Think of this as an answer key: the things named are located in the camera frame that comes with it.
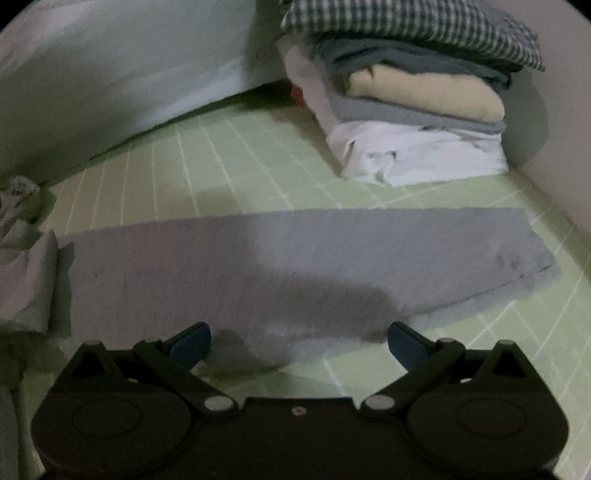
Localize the white bin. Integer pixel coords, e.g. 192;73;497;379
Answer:
0;0;289;185

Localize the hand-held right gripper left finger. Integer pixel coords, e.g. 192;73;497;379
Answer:
60;322;240;418

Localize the dark cloth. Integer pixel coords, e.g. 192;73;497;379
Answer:
0;332;40;480

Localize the crumpled light grey cloth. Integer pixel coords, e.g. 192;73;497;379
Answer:
0;222;75;335

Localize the white folded garment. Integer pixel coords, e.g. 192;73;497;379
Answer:
325;120;511;188

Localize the pale pink folded garment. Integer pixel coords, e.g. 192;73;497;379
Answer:
283;39;345;134

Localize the cream folded garment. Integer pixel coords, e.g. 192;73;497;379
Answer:
346;62;508;123

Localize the blue-grey folded garment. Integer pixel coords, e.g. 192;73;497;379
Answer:
316;38;514;90

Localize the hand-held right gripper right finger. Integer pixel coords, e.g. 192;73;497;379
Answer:
360;322;539;418

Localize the blue white checked shirt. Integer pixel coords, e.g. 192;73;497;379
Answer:
279;0;546;72

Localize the green grid bed sheet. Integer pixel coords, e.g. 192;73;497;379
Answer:
18;85;591;480

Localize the light grey folded garment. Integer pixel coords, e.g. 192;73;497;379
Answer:
330;95;509;137

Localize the crumpled printed grey cloth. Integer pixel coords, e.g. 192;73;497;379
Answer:
0;175;54;234

